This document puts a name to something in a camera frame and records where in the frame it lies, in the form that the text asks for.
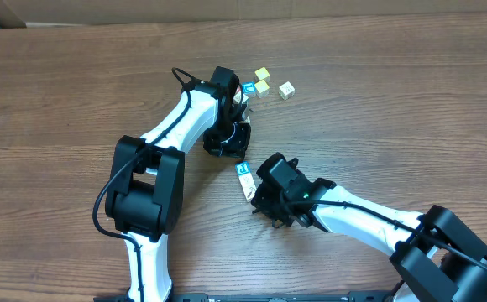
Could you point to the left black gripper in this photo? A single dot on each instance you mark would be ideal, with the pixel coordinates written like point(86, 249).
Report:
point(227, 145)

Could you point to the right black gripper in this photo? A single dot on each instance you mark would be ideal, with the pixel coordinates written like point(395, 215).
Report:
point(266, 202)

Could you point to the natural block number 4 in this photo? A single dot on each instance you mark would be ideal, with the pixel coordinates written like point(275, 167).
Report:
point(249, 193)

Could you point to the blue letter P block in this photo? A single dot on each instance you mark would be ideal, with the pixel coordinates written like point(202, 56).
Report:
point(243, 168)

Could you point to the natural block letter B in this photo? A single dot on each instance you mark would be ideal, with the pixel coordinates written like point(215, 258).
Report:
point(247, 181)

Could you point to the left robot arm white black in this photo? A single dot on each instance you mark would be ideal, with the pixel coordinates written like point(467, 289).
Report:
point(142, 201)

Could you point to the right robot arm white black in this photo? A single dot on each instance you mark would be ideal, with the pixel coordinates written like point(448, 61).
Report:
point(438, 257)

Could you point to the natural wood picture block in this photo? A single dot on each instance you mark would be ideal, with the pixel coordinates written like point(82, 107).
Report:
point(240, 98)

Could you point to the yellow block lower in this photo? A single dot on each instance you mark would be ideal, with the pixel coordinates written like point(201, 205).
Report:
point(262, 88)

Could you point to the yellow block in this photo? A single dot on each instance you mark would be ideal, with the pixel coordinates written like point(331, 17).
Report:
point(262, 88)
point(262, 74)

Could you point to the yellow block upper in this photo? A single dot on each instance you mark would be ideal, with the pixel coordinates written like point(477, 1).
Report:
point(262, 74)

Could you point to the natural wood block right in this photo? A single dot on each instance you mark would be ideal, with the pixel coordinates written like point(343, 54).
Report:
point(286, 90)

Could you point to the cardboard box edge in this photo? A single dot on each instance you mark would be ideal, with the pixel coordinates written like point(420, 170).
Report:
point(19, 13)

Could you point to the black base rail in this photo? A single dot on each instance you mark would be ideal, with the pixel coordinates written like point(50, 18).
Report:
point(353, 296)

